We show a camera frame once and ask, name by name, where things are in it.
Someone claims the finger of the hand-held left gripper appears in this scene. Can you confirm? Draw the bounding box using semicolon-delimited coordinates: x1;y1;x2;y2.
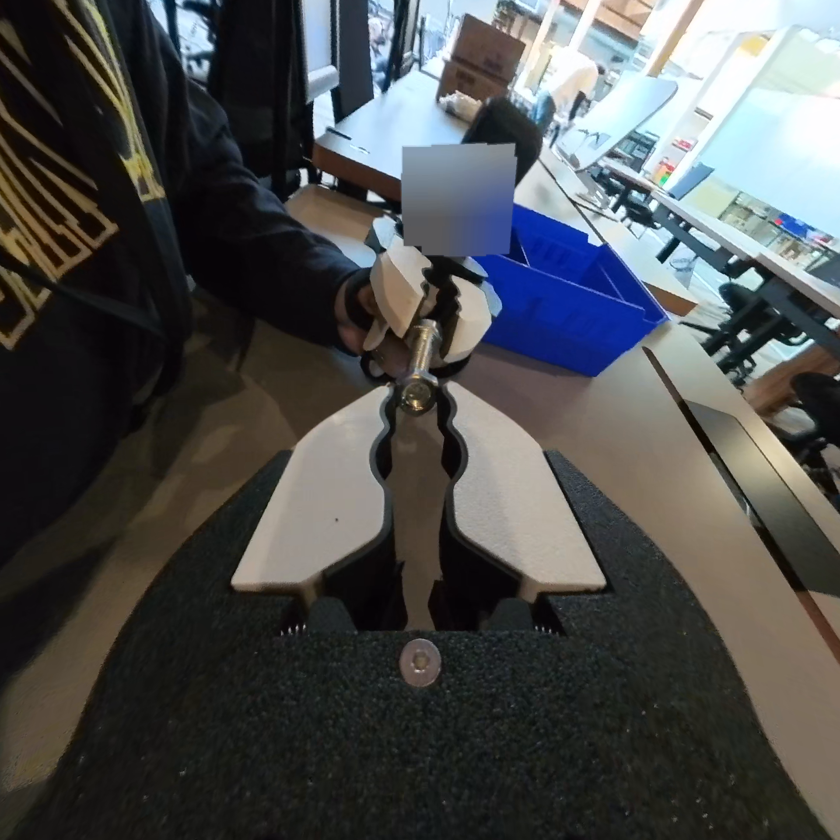
444;259;504;363
369;244;435;340

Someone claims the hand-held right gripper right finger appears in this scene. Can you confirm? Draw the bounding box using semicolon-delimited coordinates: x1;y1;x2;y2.
437;384;608;631

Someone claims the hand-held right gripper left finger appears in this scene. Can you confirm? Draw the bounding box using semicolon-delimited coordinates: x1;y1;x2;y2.
231;384;404;631

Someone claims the silver hex bolt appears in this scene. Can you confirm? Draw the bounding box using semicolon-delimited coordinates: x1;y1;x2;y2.
395;328;444;417

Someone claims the blue plastic bin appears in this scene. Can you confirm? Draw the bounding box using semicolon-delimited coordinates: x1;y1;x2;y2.
472;202;670;378

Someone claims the person's left forearm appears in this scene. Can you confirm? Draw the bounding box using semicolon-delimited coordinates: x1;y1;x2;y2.
154;79;368;349

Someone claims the person's left hand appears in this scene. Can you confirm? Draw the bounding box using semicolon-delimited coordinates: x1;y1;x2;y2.
336;268;409;383

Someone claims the wooden table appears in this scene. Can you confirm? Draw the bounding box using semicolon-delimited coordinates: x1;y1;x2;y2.
312;69;473;201

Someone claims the brown cardboard box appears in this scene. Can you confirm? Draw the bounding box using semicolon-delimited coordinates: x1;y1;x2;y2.
436;58;516;102
451;14;527;74

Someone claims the white tilted table top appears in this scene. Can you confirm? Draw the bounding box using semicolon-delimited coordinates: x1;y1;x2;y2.
576;74;679;173

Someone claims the computer monitor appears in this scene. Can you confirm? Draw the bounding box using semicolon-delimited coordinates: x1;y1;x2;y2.
668;162;716;201

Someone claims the dark cloth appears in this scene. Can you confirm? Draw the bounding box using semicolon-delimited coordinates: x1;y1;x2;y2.
209;0;309;198

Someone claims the grey office desk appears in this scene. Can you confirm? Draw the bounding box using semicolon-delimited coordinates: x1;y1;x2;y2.
646;187;840;309

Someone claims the black office chair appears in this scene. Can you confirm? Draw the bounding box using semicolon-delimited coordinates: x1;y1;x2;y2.
784;371;840;490
699;281;805;388

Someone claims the person's navy sweatshirt torso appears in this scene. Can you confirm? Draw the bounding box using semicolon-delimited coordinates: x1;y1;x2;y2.
0;0;198;572

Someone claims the black desk cable cover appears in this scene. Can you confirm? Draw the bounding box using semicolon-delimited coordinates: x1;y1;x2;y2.
682;399;840;599

